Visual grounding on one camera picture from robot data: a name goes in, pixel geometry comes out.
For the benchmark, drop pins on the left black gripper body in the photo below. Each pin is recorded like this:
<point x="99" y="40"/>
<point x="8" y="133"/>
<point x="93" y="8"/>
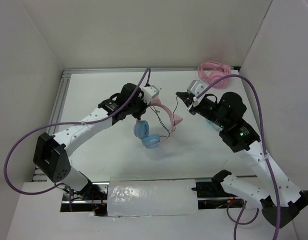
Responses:
<point x="137" y="109"/>

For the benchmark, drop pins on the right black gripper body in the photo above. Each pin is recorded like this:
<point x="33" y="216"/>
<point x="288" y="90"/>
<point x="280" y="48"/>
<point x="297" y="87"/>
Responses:
<point x="207" y="108"/>

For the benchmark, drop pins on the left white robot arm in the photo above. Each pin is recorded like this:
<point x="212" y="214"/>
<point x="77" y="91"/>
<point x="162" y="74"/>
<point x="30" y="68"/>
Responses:
<point x="53" y="151"/>

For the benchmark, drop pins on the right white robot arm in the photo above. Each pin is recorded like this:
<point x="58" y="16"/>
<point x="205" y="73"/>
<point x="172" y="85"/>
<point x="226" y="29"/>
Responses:
<point x="279" y="196"/>

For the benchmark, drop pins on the white taped cover sheet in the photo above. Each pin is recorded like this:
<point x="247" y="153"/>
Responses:
<point x="152" y="198"/>

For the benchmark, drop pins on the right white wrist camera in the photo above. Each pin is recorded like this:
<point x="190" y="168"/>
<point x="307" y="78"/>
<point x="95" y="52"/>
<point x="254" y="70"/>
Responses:
<point x="194" y="90"/>

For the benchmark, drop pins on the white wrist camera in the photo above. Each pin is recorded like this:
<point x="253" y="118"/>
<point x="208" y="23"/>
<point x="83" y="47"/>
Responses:
<point x="194" y="90"/>
<point x="150" y="92"/>

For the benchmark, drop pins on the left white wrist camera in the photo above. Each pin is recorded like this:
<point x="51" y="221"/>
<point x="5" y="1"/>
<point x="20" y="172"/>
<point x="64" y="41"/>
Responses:
<point x="150" y="92"/>

